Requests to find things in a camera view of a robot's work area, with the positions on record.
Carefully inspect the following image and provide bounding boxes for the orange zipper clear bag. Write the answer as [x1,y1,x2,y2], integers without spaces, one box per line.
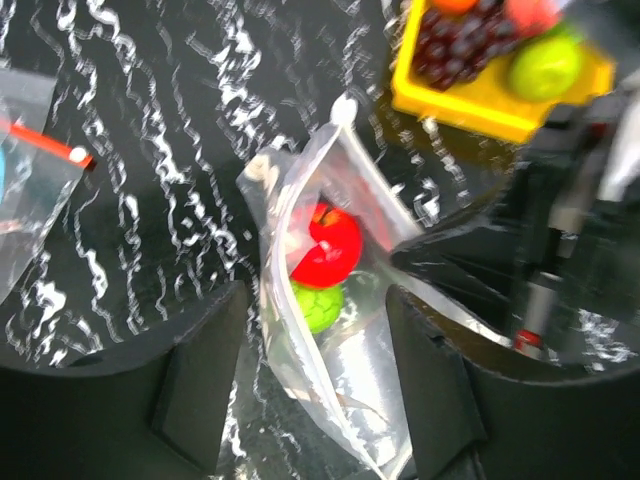
[1,67,94,298]

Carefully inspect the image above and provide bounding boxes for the pink peach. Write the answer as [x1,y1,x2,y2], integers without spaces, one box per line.
[504,0,561,38]

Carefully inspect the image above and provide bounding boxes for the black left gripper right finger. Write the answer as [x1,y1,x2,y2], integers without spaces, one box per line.
[386,286,639,479]

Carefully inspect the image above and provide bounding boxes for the yellow plastic fruit tray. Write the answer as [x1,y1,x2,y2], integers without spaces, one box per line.
[391,1,616,144]

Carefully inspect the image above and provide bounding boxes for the bright red apple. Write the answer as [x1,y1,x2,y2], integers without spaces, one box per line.
[291,202,363,289]

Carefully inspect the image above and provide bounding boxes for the dark purple grape bunch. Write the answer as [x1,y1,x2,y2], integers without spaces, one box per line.
[412,0,520,91]

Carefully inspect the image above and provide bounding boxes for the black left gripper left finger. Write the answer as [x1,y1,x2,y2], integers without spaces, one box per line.
[1,281,248,479]

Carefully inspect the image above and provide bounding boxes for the orange fruit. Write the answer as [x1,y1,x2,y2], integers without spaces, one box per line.
[431,0,477,16]

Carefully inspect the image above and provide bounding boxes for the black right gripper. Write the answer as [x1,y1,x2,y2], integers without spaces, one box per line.
[391,94,639,370]

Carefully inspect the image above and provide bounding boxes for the clear zip top bag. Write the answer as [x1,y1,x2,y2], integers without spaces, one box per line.
[237,96,505,479]

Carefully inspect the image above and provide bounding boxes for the wrinkled green round fruit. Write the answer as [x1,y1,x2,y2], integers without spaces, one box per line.
[291,281,344,334]

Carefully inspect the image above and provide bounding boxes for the smooth green apple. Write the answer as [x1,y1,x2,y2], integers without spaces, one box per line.
[507,34,584,102]

